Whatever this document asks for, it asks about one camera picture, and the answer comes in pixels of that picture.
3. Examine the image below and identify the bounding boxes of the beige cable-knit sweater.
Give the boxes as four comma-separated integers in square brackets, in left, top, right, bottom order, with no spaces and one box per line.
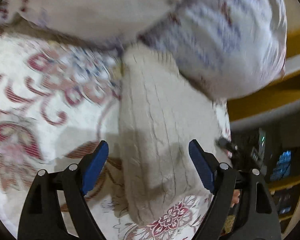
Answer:
[119,44,221,225]

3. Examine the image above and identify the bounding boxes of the person's right hand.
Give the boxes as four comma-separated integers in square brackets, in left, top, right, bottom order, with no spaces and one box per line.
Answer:
[231,190,241,207]

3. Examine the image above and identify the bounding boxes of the dark shelf with electronics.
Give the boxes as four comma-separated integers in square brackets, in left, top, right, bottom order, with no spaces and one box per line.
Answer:
[231,116,300,237]

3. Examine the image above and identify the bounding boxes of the floral bed quilt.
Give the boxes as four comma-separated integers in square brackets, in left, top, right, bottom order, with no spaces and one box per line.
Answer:
[0,17,233,240]

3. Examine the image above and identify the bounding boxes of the purple floral right pillow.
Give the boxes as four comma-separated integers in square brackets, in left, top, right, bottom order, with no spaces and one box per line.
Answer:
[141,0,287,99]

